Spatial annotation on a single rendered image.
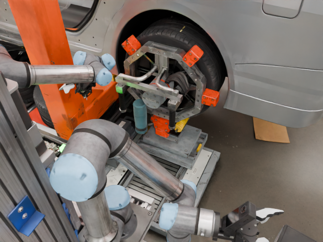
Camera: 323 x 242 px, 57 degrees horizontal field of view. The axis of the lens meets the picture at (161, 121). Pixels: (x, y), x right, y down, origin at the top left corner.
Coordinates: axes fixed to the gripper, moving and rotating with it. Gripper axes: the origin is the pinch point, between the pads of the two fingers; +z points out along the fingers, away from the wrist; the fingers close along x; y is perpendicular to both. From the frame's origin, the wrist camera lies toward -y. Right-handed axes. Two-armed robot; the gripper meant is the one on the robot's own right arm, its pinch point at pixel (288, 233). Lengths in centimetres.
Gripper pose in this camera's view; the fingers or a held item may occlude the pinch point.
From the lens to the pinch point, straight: 92.9
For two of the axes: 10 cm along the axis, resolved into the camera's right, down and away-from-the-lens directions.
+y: -0.2, 8.0, 6.0
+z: 9.8, 1.3, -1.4
